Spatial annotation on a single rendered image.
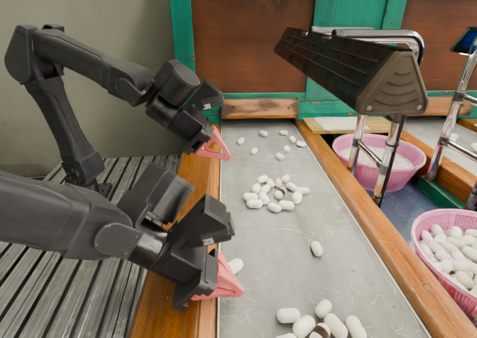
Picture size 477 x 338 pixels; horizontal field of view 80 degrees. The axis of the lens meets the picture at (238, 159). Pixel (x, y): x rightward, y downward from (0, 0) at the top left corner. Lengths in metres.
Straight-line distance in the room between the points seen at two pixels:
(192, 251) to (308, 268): 0.24
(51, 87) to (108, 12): 1.24
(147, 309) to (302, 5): 1.00
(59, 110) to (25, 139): 1.60
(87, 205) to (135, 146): 1.82
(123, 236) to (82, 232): 0.04
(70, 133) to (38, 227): 0.49
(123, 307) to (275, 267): 0.29
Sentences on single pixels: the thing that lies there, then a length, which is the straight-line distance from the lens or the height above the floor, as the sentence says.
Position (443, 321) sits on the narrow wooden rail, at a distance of 0.53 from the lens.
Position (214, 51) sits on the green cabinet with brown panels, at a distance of 1.10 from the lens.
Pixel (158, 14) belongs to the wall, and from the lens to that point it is 1.92.
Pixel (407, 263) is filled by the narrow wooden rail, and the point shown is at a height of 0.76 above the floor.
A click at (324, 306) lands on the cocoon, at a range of 0.49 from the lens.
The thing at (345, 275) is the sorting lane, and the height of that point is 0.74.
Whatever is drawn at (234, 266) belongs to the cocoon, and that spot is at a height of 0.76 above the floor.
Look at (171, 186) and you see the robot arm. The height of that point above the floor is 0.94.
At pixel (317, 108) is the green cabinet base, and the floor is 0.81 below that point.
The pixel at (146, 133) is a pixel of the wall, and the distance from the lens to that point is 2.08.
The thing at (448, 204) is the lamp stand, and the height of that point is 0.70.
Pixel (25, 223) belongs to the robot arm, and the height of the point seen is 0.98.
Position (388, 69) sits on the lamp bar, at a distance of 0.36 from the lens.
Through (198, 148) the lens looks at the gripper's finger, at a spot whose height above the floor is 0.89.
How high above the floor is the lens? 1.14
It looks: 27 degrees down
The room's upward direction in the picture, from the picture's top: straight up
